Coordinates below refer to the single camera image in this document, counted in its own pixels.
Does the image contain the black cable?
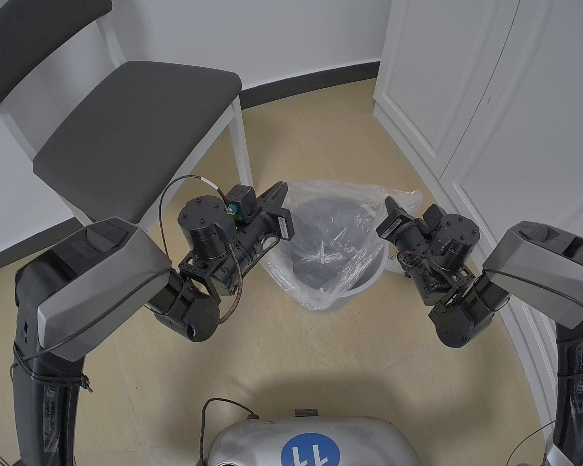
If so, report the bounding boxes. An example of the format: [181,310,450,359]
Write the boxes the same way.
[158,175,230,261]
[199,398,259,466]
[509,419,557,466]

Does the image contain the white wardrobe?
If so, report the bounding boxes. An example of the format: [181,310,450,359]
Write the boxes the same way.
[373,0,583,466]

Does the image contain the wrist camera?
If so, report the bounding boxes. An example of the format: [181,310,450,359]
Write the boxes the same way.
[419,203,447,236]
[225,185,259,225]

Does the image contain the grey white chair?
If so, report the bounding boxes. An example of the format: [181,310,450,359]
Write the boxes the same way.
[0,0,254,236]

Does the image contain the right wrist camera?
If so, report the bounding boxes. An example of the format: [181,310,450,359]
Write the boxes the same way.
[419,203,447,236]

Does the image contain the white trash bin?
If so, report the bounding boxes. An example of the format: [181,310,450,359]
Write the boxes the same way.
[284,197,388,309]

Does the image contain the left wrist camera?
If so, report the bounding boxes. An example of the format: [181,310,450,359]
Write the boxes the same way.
[225,185,259,225]

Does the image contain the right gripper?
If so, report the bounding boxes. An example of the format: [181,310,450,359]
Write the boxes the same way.
[377,213,435,257]

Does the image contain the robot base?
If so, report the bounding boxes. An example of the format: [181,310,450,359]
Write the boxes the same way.
[209,408,424,466]

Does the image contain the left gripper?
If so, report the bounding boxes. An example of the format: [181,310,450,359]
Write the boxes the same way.
[233,206,295,262]

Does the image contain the clear plastic bag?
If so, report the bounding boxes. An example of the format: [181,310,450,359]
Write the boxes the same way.
[265,179,424,312]

